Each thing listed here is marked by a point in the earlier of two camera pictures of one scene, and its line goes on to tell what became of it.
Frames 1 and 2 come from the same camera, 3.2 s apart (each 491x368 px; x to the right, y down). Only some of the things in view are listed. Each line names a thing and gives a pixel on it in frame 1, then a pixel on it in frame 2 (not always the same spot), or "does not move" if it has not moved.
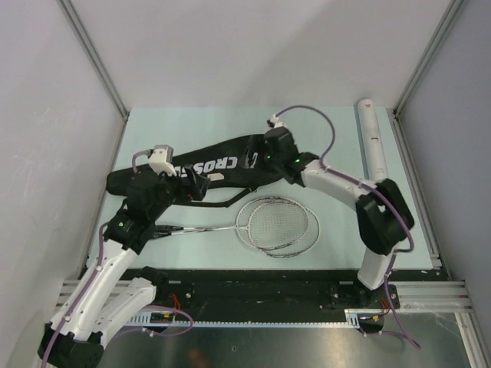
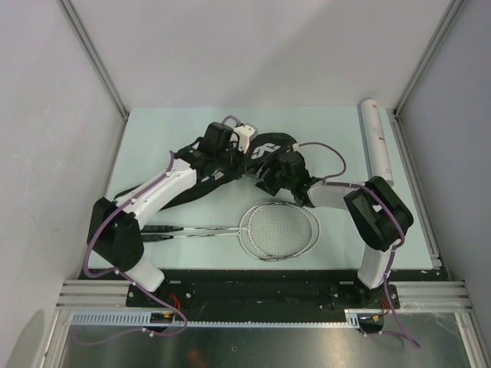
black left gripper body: [173, 190] → [231, 160]
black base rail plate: [275, 289] does not move
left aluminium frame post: [91, 50] does not move
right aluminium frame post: [452, 12] does not move
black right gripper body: [275, 160] → [274, 179]
